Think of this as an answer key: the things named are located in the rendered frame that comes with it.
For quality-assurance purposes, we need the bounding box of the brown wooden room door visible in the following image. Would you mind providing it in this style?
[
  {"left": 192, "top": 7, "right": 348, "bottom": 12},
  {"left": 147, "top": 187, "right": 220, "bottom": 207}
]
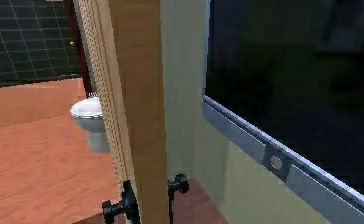
[{"left": 72, "top": 0, "right": 171, "bottom": 224}]

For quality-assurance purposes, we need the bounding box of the black door handle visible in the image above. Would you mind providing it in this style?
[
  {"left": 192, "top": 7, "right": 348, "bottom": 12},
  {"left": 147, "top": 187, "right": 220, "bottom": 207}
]
[
  {"left": 167, "top": 173, "right": 191, "bottom": 224},
  {"left": 101, "top": 180, "right": 142, "bottom": 224}
]

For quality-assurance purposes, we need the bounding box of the grey framed television set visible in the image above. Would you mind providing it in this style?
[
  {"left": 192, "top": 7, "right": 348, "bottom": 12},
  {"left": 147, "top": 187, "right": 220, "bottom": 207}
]
[{"left": 201, "top": 0, "right": 364, "bottom": 224}]

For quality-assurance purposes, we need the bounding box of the white toilet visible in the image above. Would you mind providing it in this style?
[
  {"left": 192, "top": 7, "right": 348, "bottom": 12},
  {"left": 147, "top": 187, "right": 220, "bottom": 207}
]
[{"left": 69, "top": 95, "right": 111, "bottom": 154}]

